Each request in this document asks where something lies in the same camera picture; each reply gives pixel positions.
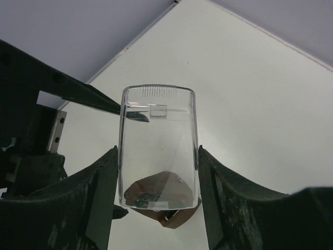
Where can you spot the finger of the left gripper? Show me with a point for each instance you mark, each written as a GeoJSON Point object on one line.
{"type": "Point", "coordinates": [23, 77]}

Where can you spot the clear plastic metronome cover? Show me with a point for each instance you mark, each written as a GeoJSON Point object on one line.
{"type": "Point", "coordinates": [157, 132]}

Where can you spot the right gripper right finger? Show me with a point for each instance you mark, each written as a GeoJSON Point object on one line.
{"type": "Point", "coordinates": [240, 214]}

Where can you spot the brown wooden metronome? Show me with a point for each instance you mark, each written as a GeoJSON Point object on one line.
{"type": "Point", "coordinates": [164, 197]}

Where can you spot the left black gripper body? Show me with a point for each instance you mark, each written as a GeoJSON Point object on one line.
{"type": "Point", "coordinates": [30, 136]}

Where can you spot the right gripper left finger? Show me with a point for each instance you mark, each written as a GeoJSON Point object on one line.
{"type": "Point", "coordinates": [73, 213]}

